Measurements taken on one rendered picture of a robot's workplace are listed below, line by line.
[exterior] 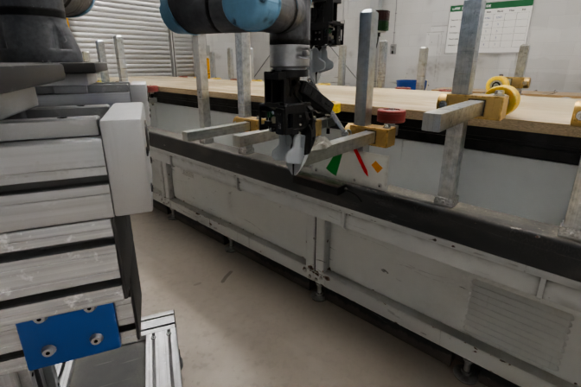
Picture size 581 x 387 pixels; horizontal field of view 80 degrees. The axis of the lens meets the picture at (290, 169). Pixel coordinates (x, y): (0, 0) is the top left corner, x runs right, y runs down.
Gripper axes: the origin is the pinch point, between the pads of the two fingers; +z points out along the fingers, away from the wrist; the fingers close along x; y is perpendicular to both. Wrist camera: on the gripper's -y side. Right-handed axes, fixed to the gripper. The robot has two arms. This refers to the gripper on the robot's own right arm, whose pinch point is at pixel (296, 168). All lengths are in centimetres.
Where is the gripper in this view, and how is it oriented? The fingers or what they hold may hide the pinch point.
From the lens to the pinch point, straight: 72.8
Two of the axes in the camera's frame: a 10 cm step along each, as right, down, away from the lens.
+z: 0.0, 9.5, 3.0
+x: 7.5, 2.0, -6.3
